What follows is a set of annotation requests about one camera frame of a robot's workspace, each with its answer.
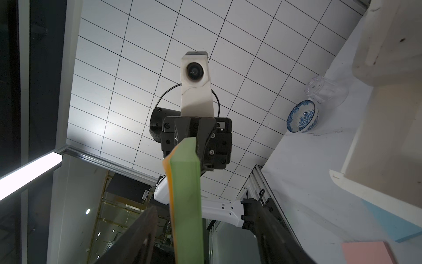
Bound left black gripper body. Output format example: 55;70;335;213
160;116;233;172

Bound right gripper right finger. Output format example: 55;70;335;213
242;198;315;264

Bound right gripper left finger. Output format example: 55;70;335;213
96;206;158;264

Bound patterned sticky notes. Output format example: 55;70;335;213
163;137;204;264

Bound cabinet drawer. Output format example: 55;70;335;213
330;82;422;226

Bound white plastic drawer cabinet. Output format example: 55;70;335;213
352;0;422;86

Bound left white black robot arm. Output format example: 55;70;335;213
149;107;244;227

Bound right pink sticky notes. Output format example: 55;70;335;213
341;242;397;264

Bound right blue sticky notes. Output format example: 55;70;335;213
362;200;422;243

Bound clear drinking glass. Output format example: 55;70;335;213
304;76;348;109

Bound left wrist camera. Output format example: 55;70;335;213
180;51;214;118

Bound aluminium mounting rail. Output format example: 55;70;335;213
237;165;298;242

